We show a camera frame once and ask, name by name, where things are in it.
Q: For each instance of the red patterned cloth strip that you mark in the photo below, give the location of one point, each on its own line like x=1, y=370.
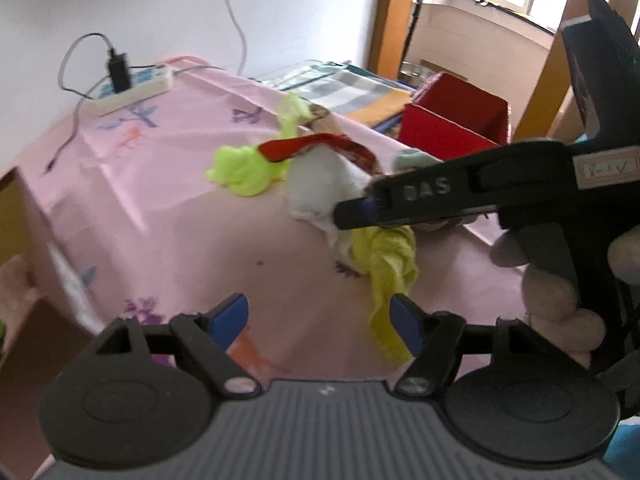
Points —
x=300, y=144

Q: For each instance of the person's right hand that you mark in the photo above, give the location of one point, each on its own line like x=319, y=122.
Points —
x=550, y=290

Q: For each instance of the yellow cloth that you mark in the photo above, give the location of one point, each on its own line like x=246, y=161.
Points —
x=385, y=260

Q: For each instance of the orange cloth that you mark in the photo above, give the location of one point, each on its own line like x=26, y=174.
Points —
x=380, y=107

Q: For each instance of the grey plaid cloth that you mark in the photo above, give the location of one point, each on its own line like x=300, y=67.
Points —
x=350, y=90

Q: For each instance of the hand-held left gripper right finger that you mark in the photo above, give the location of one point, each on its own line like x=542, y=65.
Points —
x=407, y=324

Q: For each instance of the white power strip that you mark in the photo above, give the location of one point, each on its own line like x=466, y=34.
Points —
x=145, y=91

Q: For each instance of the pink printed tablecloth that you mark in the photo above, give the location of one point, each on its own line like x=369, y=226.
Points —
x=175, y=220

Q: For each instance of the teal sock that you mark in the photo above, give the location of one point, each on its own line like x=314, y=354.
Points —
x=412, y=158

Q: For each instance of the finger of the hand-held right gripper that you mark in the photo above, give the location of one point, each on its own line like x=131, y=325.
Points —
x=356, y=212

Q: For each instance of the blue cloth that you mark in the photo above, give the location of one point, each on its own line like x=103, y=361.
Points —
x=390, y=125

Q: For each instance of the red box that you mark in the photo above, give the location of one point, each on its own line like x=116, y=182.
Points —
x=440, y=130

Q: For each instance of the metal pot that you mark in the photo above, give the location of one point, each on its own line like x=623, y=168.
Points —
x=415, y=71

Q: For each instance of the clear plastic bag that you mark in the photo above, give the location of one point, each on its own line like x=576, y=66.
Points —
x=300, y=72

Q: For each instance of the black pole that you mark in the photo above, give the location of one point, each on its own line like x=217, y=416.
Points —
x=416, y=10

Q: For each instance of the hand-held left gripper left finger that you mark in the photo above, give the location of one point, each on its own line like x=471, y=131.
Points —
x=231, y=316

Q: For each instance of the beige patterned sock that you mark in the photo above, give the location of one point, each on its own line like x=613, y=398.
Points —
x=326, y=117

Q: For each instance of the wooden lattice door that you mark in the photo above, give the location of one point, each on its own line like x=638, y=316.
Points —
x=545, y=85

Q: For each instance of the wooden door frame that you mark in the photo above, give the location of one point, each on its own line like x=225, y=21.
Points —
x=390, y=10

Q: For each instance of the white cloth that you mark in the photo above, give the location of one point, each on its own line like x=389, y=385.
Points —
x=320, y=185

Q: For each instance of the pale yellow-green sock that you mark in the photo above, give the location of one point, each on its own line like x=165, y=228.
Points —
x=295, y=110

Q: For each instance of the neon green sock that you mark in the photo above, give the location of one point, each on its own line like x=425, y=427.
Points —
x=240, y=170

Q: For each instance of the cardboard piece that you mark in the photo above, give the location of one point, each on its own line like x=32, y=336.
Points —
x=450, y=71

